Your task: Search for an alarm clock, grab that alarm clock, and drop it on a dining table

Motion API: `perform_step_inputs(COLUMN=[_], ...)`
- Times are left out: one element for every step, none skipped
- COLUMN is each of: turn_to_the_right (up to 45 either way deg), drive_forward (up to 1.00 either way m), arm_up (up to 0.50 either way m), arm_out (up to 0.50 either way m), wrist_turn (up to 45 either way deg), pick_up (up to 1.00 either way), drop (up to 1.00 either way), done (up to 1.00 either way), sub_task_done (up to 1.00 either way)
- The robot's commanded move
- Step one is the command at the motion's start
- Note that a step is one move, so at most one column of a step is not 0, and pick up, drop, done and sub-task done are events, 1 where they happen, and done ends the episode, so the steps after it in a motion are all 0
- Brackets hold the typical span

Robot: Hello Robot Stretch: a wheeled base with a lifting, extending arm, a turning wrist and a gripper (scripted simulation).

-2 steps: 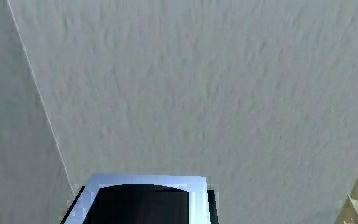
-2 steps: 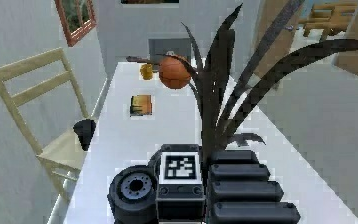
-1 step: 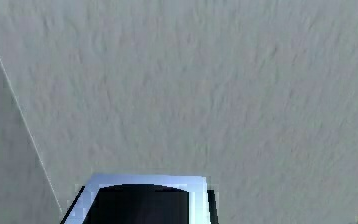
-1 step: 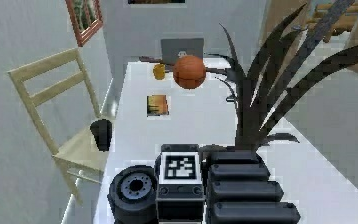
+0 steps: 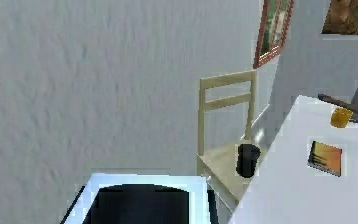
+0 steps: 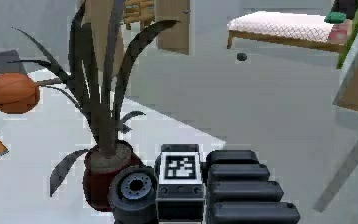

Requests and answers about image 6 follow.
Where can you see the green pillow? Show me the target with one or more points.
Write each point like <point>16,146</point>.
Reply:
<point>335,17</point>

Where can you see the orange basketball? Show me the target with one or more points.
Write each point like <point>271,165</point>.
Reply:
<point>13,92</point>

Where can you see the white table with wooden side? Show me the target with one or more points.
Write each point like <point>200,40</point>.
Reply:
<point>353,76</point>

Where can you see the brown wooden door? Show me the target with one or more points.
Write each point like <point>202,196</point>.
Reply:
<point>173,26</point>

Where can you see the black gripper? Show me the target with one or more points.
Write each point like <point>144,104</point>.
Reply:
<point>133,193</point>

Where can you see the bed with pink cover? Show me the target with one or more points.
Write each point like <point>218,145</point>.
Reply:
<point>283,28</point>

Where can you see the wooden slatted chair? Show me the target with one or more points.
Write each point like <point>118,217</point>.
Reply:
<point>138,11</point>

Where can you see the grey flat object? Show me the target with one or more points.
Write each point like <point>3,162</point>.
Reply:
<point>3,63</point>

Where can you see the dark house plant red pot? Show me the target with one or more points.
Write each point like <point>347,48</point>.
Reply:
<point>102,133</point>

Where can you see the round door knob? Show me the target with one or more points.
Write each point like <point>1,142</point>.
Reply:
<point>186,11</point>

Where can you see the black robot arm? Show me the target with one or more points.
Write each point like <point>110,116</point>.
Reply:
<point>240,190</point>

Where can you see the small dark ball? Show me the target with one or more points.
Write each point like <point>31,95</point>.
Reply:
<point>241,56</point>

